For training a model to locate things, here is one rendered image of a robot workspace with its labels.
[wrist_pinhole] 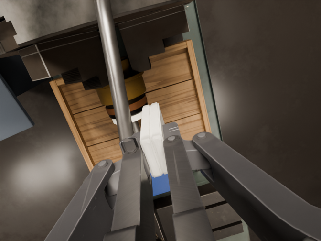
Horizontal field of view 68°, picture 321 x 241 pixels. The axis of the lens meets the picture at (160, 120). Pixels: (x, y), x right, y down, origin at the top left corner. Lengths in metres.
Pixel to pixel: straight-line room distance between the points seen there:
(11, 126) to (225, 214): 0.71
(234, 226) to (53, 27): 0.71
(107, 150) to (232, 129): 1.22
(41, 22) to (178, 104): 0.45
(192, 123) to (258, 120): 1.19
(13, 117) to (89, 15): 0.65
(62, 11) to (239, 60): 1.45
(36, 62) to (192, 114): 0.45
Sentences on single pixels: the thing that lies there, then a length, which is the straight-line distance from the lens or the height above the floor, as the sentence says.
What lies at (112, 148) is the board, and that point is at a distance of 0.69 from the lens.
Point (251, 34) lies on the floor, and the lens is 1.67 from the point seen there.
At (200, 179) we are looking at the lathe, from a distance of 0.74.
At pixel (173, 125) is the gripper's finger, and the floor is 1.33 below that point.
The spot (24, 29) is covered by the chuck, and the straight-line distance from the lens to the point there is 0.29.
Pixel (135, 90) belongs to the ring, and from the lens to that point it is 0.39.
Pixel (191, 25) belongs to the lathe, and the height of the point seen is 0.54.
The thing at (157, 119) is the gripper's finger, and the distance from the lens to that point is 0.18.
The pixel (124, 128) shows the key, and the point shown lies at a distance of 0.18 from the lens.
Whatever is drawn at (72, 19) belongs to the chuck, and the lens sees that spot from 0.27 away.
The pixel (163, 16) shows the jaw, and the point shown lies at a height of 1.11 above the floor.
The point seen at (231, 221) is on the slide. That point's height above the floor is 0.97.
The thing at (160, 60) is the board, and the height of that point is 0.89.
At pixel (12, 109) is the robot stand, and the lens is 0.87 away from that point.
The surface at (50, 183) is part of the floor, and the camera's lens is 1.91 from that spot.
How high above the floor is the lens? 1.50
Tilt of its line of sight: 69 degrees down
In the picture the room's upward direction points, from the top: 162 degrees clockwise
